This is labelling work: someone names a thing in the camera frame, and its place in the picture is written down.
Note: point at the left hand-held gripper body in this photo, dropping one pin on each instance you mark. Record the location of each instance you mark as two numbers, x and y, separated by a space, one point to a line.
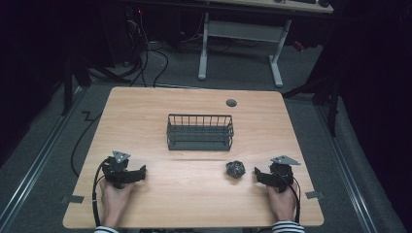
117 169

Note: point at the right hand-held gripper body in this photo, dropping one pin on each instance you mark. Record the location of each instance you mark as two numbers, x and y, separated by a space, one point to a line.
282 173

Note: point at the black ball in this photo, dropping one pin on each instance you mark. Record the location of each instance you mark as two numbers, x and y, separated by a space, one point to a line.
235 169

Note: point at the person's right hand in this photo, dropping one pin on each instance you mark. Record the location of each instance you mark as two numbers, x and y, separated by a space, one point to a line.
282 204

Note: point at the person's left hand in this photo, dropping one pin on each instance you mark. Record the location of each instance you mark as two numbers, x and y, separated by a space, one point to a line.
113 202

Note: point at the grey tape piece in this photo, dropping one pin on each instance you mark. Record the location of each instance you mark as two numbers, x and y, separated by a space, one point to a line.
314 194
73 199

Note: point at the grey round table grommet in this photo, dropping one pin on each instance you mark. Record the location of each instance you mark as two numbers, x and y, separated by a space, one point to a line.
231 103

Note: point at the black metal stand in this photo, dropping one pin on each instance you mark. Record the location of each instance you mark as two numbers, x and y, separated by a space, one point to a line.
333 106
68 87

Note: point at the small red object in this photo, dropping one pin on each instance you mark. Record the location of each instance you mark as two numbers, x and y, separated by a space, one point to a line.
298 46

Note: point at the metal floor rail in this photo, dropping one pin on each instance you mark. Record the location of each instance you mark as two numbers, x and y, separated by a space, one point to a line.
346 168
35 161

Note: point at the white metal frame desk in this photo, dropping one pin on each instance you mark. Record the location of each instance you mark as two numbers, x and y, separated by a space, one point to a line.
246 30

